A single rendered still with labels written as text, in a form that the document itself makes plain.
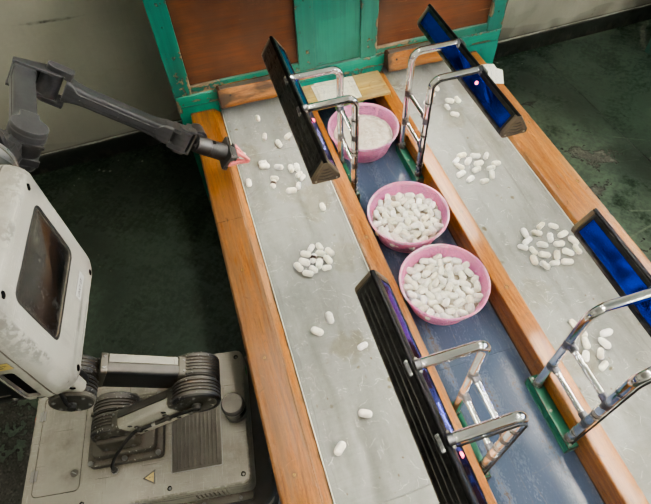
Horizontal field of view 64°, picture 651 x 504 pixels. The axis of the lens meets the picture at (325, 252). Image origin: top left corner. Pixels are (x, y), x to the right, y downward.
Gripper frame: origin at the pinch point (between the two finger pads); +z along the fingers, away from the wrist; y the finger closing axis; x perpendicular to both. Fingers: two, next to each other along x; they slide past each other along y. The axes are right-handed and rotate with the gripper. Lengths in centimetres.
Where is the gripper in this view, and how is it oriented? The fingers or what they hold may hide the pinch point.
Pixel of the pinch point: (247, 160)
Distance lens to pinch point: 184.1
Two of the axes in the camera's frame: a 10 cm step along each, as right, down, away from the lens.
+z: 7.6, 1.7, 6.3
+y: -2.9, -7.7, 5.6
